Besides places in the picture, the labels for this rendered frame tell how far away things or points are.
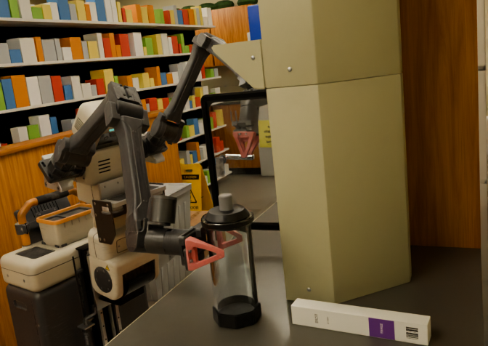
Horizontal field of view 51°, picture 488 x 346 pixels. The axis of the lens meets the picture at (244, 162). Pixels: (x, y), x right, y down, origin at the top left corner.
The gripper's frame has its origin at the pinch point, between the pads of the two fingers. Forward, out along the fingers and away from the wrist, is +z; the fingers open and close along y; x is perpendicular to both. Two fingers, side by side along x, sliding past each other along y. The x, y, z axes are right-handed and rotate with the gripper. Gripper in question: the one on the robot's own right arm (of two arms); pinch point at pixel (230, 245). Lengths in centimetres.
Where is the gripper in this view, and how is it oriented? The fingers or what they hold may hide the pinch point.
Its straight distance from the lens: 107.4
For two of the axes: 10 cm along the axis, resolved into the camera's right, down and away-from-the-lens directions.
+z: 9.1, -0.1, -4.2
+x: 1.0, 9.8, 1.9
